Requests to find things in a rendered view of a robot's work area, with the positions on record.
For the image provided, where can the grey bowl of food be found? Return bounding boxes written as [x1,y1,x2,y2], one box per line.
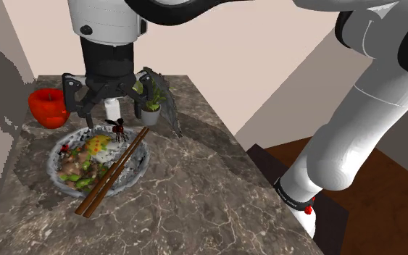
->
[46,125,151,199]

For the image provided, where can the small white bottle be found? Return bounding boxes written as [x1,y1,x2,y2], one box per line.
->
[104,98,122,121]

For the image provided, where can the red and black insect toy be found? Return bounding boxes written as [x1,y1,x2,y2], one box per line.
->
[104,117,130,144]

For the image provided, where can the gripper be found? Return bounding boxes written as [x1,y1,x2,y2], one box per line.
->
[61,36,155,129]

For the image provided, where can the red apple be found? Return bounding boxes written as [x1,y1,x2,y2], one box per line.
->
[28,88,71,130]

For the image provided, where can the brown chopstick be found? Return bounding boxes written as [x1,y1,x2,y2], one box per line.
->
[82,127,151,219]
[74,126,148,216]

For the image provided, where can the green plant in white pot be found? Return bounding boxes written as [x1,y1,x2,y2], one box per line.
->
[133,66,184,139]

